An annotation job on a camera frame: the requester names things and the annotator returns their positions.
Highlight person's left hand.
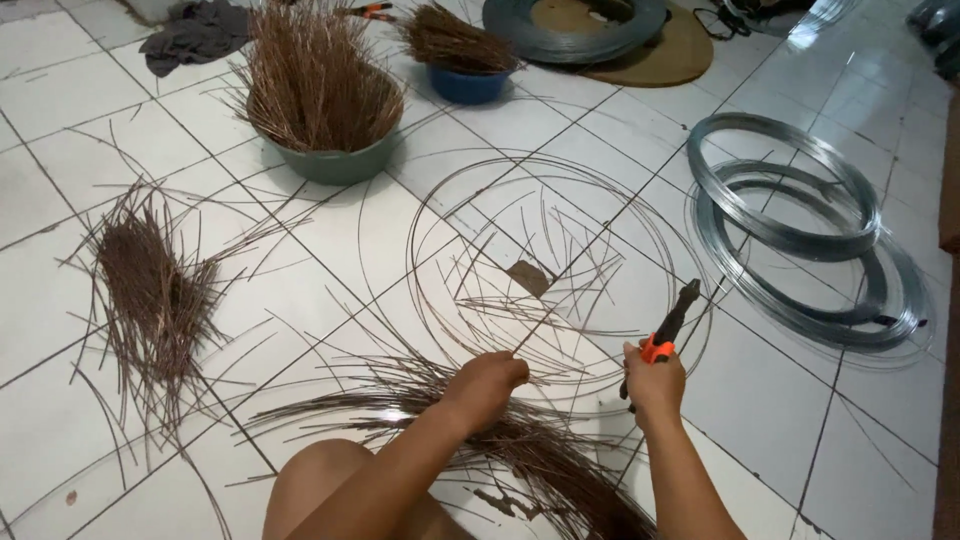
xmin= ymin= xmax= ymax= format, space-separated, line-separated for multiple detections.
xmin=438 ymin=350 xmax=531 ymax=438

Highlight person's right hand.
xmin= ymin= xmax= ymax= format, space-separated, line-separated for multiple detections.
xmin=621 ymin=341 xmax=687 ymax=435

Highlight orange black wire cutters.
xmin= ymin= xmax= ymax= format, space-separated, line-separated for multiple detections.
xmin=619 ymin=279 xmax=702 ymax=414

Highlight brown wire coil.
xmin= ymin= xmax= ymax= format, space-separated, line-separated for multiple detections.
xmin=356 ymin=153 xmax=714 ymax=418

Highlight person's bare leg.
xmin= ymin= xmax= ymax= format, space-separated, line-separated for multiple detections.
xmin=261 ymin=438 xmax=481 ymax=540

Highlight green plastic basin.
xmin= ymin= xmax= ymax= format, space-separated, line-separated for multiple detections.
xmin=247 ymin=96 xmax=403 ymax=187

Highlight blue plastic basin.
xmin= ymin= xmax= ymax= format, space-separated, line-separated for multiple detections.
xmin=425 ymin=63 xmax=516 ymax=106

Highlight brown round board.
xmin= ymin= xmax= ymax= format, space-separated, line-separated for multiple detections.
xmin=531 ymin=0 xmax=715 ymax=90

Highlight brown wooden furniture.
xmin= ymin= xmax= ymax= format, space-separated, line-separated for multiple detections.
xmin=932 ymin=88 xmax=960 ymax=540

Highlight orange black pliers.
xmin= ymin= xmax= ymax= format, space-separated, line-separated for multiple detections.
xmin=341 ymin=0 xmax=397 ymax=23

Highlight dark grey bundle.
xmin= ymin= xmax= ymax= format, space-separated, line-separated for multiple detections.
xmin=905 ymin=0 xmax=960 ymax=63

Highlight grey cloth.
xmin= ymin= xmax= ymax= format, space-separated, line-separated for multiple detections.
xmin=138 ymin=0 xmax=253 ymax=79

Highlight heap of long brown wires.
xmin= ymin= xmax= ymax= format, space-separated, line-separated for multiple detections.
xmin=240 ymin=351 xmax=661 ymax=540

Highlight scattered cut brown wires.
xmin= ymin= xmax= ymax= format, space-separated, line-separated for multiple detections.
xmin=448 ymin=191 xmax=628 ymax=376

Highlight large silver wire coil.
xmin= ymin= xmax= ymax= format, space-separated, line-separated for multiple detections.
xmin=685 ymin=178 xmax=936 ymax=363

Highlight small silver wire coil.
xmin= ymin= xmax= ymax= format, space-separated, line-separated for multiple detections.
xmin=687 ymin=112 xmax=883 ymax=263

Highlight small bundle of brown wires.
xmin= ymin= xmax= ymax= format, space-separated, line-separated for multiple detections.
xmin=396 ymin=1 xmax=523 ymax=75

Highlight grey steel strap coil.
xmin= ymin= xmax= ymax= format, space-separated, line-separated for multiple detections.
xmin=482 ymin=0 xmax=671 ymax=66

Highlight big bundle of brown wires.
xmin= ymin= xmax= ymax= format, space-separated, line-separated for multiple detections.
xmin=228 ymin=0 xmax=408 ymax=156

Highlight black cable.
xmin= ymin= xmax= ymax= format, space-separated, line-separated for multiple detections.
xmin=691 ymin=0 xmax=753 ymax=43

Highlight heap of short brown wires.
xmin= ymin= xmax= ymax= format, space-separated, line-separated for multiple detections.
xmin=58 ymin=180 xmax=320 ymax=470

